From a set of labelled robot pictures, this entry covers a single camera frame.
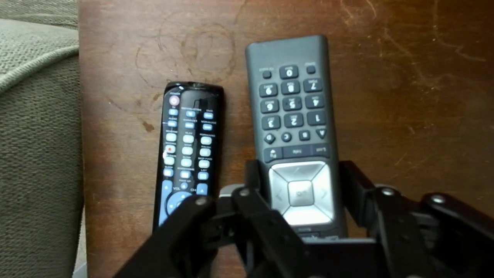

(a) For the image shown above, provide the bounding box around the black remote with blue buttons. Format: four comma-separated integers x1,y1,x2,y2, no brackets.
152,81,226,231

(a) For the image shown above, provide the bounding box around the beige fabric sofa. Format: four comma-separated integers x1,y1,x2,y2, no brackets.
0,0,87,278

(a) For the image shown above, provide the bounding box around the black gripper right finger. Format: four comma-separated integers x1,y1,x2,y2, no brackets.
337,160,494,278

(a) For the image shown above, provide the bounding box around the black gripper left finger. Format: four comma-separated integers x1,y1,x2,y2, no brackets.
114,160,310,278

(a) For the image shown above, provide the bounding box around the dark brown wooden side table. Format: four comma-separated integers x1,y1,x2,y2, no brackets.
75,0,494,278

